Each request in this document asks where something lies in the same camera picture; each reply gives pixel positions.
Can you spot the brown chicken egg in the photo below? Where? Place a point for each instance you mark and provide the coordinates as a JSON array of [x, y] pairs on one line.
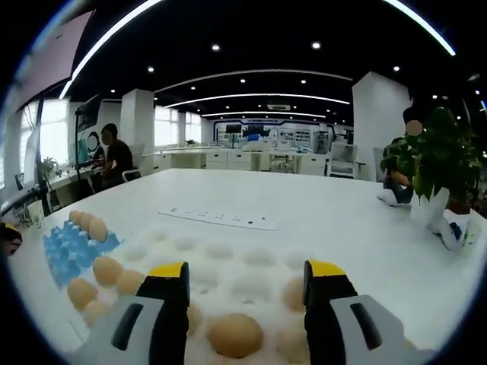
[[98, 230], [86, 222], [76, 217]]

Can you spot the white table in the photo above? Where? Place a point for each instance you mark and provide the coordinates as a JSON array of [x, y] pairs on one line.
[[304, 197]]

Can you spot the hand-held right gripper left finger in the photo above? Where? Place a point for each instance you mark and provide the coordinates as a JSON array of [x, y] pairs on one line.
[[171, 327]]

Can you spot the white office chair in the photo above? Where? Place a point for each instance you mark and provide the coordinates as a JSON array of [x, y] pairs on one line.
[[131, 175]]

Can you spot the dark monitor on stand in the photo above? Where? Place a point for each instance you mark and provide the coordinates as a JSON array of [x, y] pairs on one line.
[[32, 159]]

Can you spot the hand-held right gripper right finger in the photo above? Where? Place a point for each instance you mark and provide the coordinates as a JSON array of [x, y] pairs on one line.
[[323, 327]]

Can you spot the white power strip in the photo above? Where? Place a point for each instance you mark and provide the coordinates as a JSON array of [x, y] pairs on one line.
[[218, 219]]

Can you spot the grey mesh office chair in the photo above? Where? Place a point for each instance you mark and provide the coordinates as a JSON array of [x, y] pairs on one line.
[[342, 156]]

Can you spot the large hanging display screen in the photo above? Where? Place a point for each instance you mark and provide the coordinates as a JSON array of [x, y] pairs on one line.
[[53, 61]]

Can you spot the blue egg tray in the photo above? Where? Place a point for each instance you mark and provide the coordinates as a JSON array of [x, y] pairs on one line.
[[68, 251]]

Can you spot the long curved ceiling light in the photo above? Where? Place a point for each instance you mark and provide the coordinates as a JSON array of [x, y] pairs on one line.
[[441, 39]]

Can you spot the white office counter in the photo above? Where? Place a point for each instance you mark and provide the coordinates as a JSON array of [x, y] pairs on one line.
[[228, 159]]

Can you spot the white foam egg holder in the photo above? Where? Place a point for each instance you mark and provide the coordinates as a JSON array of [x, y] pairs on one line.
[[247, 289]]

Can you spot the black screen on pole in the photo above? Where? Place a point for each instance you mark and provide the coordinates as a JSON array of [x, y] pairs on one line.
[[89, 114]]

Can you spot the green potted plant white pot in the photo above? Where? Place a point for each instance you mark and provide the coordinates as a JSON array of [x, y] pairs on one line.
[[441, 159]]

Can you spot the group of brown eggs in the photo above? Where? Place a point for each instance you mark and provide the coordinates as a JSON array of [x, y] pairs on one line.
[[236, 334]]

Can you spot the white blue toy figure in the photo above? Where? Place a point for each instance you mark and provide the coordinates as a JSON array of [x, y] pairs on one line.
[[447, 235], [393, 197]]

